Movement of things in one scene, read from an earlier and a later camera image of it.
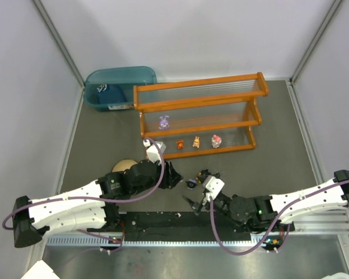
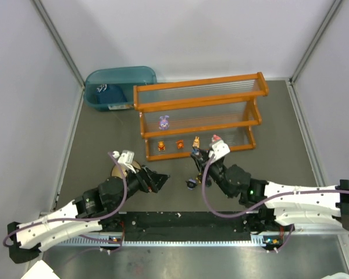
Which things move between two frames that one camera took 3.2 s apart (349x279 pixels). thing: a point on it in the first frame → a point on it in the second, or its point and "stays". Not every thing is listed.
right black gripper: (202, 203) → (202, 158)
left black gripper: (168, 176) → (148, 180)
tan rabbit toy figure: (196, 142) stays
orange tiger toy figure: (180, 143) stays
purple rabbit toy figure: (164, 124) stays
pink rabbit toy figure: (216, 141) stays
